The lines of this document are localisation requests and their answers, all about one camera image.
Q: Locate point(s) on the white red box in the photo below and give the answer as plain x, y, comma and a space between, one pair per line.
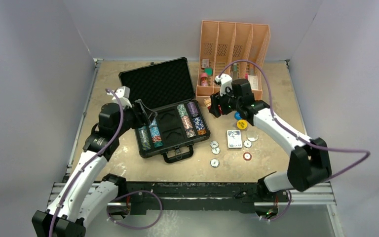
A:
254, 82

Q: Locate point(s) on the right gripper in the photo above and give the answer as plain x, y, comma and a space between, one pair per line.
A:
216, 100

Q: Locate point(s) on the blue playing card deck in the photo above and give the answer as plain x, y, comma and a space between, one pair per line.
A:
234, 139

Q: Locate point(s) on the black aluminium base frame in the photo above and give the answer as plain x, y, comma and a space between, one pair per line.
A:
242, 197

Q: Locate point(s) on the blue round button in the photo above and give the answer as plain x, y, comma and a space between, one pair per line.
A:
237, 116

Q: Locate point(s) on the navy orange chip row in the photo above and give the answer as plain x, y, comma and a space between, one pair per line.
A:
199, 125

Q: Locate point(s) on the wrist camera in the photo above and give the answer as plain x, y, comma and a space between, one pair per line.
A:
122, 94
225, 83

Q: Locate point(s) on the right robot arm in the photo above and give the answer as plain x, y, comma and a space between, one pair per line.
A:
309, 162

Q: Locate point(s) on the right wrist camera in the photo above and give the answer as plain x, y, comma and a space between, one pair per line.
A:
225, 83

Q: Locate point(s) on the pink tape roll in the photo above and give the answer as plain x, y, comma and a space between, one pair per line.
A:
203, 79

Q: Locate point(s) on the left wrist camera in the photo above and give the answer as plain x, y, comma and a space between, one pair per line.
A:
122, 94

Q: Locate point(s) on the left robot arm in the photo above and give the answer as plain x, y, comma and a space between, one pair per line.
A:
74, 208

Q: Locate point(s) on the red playing card deck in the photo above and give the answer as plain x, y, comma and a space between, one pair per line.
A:
207, 102

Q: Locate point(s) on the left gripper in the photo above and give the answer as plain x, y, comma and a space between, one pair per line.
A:
141, 119

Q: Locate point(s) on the yellow round button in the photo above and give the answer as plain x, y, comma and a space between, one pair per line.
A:
242, 124

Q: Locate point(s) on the dark green 50 chip stack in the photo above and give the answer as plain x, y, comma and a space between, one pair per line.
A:
142, 131

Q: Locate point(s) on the green white chip row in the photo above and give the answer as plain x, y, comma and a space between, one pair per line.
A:
182, 111

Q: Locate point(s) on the purple chip row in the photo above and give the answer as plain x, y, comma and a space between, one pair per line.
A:
193, 109

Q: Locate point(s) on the orange desk organizer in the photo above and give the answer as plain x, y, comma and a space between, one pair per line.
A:
231, 47

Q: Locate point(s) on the black poker case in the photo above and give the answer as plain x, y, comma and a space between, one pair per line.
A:
162, 87

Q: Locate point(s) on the red white poker chip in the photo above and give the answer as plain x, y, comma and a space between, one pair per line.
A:
247, 156

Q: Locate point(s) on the blue red green chip row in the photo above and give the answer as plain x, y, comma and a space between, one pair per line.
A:
156, 138

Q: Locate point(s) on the pink brown chip row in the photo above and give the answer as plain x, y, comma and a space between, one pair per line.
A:
188, 126

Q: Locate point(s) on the white blue 10 chip stack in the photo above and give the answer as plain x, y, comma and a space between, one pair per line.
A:
153, 126

